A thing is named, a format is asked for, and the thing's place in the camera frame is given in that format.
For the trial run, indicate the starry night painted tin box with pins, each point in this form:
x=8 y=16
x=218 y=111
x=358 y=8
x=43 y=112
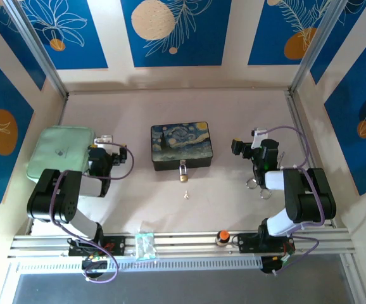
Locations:
x=183 y=142

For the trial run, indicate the brass padlock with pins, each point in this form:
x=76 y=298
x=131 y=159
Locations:
x=183 y=178

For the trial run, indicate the small silver key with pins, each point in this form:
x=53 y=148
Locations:
x=186 y=194

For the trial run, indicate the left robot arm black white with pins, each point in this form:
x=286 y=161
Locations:
x=50 y=202

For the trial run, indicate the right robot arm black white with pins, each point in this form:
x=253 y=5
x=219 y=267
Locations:
x=309 y=196

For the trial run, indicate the mint green fabric pouch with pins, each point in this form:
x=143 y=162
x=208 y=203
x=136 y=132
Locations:
x=59 y=152

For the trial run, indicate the small bottle orange cap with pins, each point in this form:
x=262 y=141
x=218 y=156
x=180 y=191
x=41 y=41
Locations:
x=223 y=236

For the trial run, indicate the clear plastic bag white pieces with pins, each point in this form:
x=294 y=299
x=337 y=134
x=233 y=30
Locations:
x=145 y=247

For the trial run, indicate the grey metal panel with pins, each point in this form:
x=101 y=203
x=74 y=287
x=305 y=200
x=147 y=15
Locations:
x=186 y=288

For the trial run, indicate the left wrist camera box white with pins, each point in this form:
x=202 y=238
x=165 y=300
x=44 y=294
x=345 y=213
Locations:
x=104 y=141

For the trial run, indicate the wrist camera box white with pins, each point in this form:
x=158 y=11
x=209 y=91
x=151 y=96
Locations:
x=104 y=141
x=259 y=134

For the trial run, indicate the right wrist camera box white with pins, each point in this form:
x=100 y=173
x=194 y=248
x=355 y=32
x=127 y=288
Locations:
x=259 y=134

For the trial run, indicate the aluminium side rail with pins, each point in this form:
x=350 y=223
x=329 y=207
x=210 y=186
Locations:
x=297 y=120

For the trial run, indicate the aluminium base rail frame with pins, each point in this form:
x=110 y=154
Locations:
x=186 y=242

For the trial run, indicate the aluminium corner post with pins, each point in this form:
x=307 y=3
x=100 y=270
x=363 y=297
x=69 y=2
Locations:
x=37 y=50
x=316 y=44

